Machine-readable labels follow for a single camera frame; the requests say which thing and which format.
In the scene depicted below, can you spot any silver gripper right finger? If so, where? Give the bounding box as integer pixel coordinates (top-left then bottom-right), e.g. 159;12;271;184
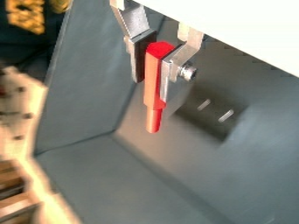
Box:
160;23;205;102

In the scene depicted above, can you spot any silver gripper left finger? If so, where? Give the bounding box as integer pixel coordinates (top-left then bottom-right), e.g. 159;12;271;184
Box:
110;0;156;83

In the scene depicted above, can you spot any red hexagonal peg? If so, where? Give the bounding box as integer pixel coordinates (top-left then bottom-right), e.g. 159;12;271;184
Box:
144;41;174;133

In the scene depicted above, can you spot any person in dark shirt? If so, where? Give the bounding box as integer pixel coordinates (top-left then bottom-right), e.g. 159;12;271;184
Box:
0;0;74;71

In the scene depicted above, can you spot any blurred wooden furniture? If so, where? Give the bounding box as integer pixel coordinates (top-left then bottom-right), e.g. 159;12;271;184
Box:
0;66;80;224

